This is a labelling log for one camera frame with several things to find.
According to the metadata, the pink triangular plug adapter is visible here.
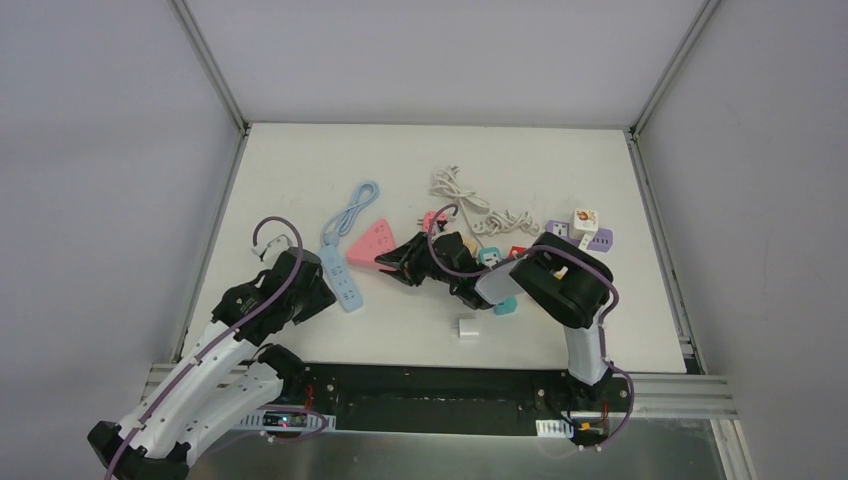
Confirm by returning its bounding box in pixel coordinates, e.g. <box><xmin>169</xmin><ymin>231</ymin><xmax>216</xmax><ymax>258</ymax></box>
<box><xmin>346</xmin><ymin>218</ymin><xmax>397</xmax><ymax>270</ymax></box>

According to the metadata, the white coiled power cord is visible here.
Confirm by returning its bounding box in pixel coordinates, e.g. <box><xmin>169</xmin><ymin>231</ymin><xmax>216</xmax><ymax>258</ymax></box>
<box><xmin>429</xmin><ymin>165</ymin><xmax>493</xmax><ymax>243</ymax></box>

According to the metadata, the red cube plug adapter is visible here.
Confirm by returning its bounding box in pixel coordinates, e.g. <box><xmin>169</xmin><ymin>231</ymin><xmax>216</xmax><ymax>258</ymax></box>
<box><xmin>508</xmin><ymin>246</ymin><xmax>526</xmax><ymax>258</ymax></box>

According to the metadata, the beige wooden cube adapter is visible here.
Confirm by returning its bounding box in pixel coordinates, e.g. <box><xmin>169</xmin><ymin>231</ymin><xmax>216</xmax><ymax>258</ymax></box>
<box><xmin>463</xmin><ymin>238</ymin><xmax>479</xmax><ymax>257</ymax></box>

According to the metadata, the light blue power strip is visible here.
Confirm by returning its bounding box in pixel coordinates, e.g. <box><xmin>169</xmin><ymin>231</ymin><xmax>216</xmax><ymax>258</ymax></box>
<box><xmin>318</xmin><ymin>245</ymin><xmax>364</xmax><ymax>313</ymax></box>

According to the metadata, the light blue coiled cord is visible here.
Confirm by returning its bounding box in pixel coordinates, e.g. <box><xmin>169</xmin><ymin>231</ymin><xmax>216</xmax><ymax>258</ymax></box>
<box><xmin>321</xmin><ymin>181</ymin><xmax>382</xmax><ymax>250</ymax></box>

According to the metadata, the teal power strip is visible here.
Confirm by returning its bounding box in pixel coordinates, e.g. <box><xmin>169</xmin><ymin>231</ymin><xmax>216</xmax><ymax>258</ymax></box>
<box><xmin>475</xmin><ymin>247</ymin><xmax>520</xmax><ymax>316</ymax></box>

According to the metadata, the white coiled cord right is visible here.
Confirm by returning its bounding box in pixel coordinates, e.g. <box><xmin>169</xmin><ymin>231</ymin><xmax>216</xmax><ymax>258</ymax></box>
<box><xmin>471</xmin><ymin>210</ymin><xmax>543</xmax><ymax>238</ymax></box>

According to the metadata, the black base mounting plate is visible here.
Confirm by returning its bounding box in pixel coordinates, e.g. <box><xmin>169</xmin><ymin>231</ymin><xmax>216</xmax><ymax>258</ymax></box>
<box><xmin>273</xmin><ymin>363</ymin><xmax>630</xmax><ymax>436</ymax></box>

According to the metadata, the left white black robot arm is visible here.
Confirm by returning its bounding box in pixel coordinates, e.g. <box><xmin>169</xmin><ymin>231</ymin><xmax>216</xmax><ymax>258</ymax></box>
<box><xmin>87</xmin><ymin>247</ymin><xmax>336</xmax><ymax>479</ymax></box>

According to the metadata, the purple socket adapter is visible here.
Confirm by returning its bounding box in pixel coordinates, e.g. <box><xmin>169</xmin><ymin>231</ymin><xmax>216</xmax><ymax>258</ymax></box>
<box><xmin>545</xmin><ymin>220</ymin><xmax>614</xmax><ymax>253</ymax></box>

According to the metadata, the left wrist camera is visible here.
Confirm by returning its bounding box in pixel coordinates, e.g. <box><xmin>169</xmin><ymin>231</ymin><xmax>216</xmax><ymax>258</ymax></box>
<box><xmin>251</xmin><ymin>234</ymin><xmax>293</xmax><ymax>262</ymax></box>

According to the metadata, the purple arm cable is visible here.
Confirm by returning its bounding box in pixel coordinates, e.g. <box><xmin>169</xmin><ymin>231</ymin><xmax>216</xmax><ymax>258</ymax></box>
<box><xmin>427</xmin><ymin>203</ymin><xmax>636</xmax><ymax>452</ymax></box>
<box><xmin>102</xmin><ymin>215</ymin><xmax>329</xmax><ymax>480</ymax></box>

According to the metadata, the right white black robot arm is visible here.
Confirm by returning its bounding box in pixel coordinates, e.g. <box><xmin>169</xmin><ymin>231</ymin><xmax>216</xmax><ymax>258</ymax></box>
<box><xmin>375</xmin><ymin>232</ymin><xmax>618</xmax><ymax>410</ymax></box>

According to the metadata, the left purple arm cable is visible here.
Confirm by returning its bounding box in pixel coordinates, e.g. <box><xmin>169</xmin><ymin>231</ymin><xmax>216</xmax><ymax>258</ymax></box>
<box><xmin>102</xmin><ymin>215</ymin><xmax>329</xmax><ymax>480</ymax></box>

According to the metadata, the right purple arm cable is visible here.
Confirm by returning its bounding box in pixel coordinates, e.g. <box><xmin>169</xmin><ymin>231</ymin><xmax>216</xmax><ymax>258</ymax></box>
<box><xmin>427</xmin><ymin>203</ymin><xmax>636</xmax><ymax>452</ymax></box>

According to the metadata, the white USB charger block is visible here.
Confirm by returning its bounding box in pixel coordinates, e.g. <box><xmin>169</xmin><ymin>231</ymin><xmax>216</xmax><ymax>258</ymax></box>
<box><xmin>457</xmin><ymin>318</ymin><xmax>481</xmax><ymax>342</ymax></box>

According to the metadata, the white cube adapter with sticker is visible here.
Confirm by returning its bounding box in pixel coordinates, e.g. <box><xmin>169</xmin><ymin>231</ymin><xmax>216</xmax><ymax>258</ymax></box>
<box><xmin>569</xmin><ymin>208</ymin><xmax>599</xmax><ymax>240</ymax></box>

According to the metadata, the pink square plug adapter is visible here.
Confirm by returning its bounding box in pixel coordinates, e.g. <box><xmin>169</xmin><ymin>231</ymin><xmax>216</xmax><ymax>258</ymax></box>
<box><xmin>417</xmin><ymin>210</ymin><xmax>449</xmax><ymax>234</ymax></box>

